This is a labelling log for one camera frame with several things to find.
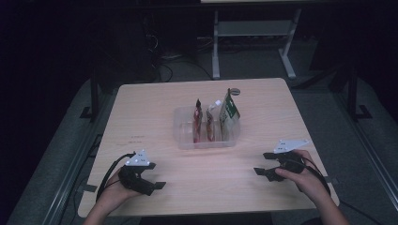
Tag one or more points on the grey round table grommet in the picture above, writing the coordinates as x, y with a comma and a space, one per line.
235, 92

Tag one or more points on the grey tape strip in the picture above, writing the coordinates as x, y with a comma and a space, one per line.
332, 180
90, 188

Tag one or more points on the white metal table frame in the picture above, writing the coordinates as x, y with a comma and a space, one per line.
250, 28

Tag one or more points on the white green sauce pouch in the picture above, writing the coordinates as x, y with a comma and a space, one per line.
228, 118

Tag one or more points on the white red spouted sauce pouch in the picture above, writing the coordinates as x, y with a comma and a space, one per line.
211, 125

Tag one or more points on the black metal stand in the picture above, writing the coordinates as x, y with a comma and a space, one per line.
353, 93
94, 100

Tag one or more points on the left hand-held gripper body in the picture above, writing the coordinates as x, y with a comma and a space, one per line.
133, 179

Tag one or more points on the person's left hand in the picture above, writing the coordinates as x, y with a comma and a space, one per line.
115, 190

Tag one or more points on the clear plastic storage container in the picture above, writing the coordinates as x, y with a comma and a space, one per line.
187, 137

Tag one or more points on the person's right hand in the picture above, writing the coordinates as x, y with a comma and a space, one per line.
308, 184

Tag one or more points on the grey metal rail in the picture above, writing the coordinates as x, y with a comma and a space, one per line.
78, 162
370, 150

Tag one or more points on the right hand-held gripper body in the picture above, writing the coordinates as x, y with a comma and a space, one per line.
289, 162

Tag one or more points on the dark red sauce pouch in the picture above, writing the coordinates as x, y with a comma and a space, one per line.
197, 122

